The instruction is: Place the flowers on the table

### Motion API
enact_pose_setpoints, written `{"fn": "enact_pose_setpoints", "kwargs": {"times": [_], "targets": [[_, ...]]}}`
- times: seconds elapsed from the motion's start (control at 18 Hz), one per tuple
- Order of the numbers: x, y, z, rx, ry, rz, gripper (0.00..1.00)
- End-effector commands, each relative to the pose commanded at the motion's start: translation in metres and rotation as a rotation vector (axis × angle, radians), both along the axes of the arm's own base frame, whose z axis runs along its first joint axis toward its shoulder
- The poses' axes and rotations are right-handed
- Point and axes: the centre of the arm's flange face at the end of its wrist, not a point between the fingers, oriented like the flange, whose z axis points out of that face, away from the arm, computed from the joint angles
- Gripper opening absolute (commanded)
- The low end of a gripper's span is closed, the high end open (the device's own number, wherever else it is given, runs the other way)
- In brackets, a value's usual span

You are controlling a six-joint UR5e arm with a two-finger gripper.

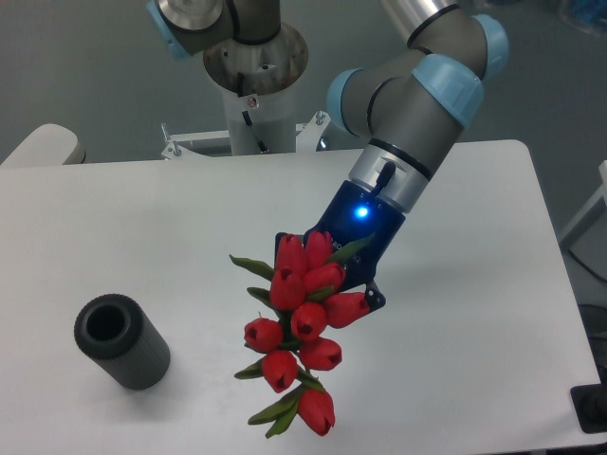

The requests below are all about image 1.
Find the black table cable grommet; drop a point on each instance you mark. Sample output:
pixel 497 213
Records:
pixel 590 406

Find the red tulip bouquet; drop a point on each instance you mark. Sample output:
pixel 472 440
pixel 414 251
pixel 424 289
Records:
pixel 304 295

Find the white metal mounting frame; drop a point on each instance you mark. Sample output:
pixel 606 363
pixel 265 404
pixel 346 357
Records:
pixel 310 137

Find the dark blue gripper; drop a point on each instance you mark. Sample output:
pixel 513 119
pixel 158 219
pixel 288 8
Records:
pixel 355 214

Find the dark grey ribbed vase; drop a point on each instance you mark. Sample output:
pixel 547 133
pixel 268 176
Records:
pixel 116 334

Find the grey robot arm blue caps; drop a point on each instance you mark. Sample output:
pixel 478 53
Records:
pixel 410 110

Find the white furniture at right edge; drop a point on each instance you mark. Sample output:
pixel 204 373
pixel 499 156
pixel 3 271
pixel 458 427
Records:
pixel 587 215

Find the white chair back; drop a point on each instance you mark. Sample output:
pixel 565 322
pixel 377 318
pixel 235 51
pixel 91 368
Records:
pixel 48 145

